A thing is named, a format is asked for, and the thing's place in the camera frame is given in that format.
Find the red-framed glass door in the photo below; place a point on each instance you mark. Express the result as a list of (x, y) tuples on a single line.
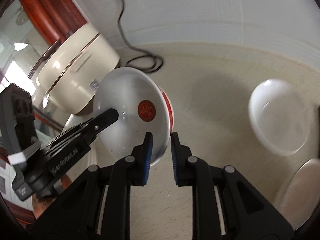
[(28, 29)]

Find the red-banded white bowl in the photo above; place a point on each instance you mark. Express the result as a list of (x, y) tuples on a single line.
[(142, 107)]

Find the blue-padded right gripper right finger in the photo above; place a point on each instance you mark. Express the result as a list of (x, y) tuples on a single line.
[(181, 166)]

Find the large green-rimmed white bowl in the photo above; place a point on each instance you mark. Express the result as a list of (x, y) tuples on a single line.
[(298, 198)]

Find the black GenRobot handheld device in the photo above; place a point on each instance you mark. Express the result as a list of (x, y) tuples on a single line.
[(39, 166)]

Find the white floral footed bowl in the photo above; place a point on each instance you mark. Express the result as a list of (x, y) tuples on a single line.
[(278, 117)]

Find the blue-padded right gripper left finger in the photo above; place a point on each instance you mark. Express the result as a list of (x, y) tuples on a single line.
[(141, 165)]

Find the cream rice cooker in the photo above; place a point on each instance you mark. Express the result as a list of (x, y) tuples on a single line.
[(71, 76)]

